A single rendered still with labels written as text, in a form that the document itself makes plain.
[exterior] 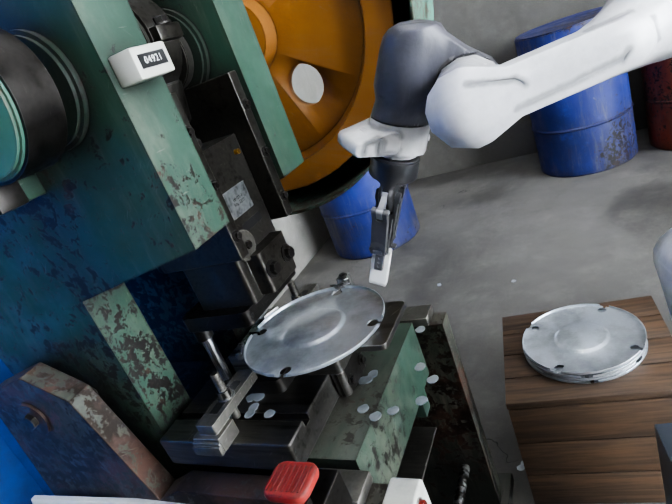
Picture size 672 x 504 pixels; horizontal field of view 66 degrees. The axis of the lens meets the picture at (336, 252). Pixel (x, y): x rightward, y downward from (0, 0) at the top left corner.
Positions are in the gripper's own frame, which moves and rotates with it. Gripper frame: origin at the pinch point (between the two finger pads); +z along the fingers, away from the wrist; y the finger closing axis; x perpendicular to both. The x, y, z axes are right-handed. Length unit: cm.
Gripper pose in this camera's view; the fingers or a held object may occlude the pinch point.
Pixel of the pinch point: (380, 265)
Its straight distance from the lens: 88.8
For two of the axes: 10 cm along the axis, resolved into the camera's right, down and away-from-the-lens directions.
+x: -9.4, -2.4, 2.6
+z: -0.7, 8.5, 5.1
